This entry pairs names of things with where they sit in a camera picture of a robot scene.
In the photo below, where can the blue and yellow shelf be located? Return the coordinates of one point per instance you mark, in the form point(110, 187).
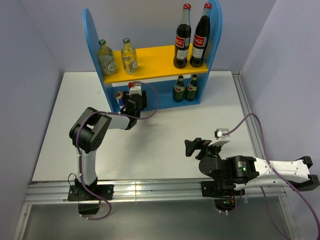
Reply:
point(155, 64)

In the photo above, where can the green Perrier bottle left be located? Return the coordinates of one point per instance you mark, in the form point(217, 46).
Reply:
point(178, 93)

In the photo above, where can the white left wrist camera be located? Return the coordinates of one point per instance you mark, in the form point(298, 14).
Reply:
point(135, 88)

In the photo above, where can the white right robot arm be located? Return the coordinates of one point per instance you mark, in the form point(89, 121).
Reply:
point(231, 175)

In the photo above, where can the clear water bottle front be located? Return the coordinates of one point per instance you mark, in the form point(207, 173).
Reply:
point(106, 58)

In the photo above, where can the green perrier bottle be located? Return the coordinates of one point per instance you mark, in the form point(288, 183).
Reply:
point(191, 89)
point(178, 93)

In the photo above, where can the aluminium frame rail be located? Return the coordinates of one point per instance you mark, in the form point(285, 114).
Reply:
point(135, 191)

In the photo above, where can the clear water bottle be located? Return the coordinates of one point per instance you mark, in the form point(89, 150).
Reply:
point(106, 58)
point(129, 57)

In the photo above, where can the tall Coca-Cola bottle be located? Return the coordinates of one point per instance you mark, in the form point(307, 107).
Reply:
point(201, 37)

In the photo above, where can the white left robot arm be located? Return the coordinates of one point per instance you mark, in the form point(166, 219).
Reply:
point(87, 135)

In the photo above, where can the Red Bull can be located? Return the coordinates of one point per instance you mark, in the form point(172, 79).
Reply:
point(119, 96)

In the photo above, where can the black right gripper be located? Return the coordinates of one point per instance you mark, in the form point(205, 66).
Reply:
point(198, 144)

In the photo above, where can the green Perrier bottle right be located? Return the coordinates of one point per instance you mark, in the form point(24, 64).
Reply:
point(191, 89)

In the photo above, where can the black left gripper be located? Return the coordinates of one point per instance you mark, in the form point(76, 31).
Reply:
point(144, 103)

